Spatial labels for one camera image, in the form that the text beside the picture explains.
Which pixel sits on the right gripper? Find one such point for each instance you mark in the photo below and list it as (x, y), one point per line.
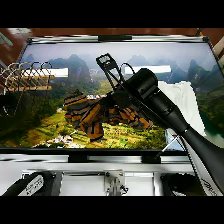
(120, 99)

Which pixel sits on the orange black striped shirt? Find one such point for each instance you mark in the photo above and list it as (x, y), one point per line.
(85, 113)

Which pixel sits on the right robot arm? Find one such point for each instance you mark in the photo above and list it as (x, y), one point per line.
(166, 108)

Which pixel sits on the white garment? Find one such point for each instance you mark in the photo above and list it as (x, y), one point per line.
(186, 100)

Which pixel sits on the light blue garment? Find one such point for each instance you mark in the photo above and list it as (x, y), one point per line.
(173, 141)

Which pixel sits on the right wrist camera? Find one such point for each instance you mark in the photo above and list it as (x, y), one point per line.
(106, 60)

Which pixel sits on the silver frame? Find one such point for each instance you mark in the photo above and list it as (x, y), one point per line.
(100, 166)

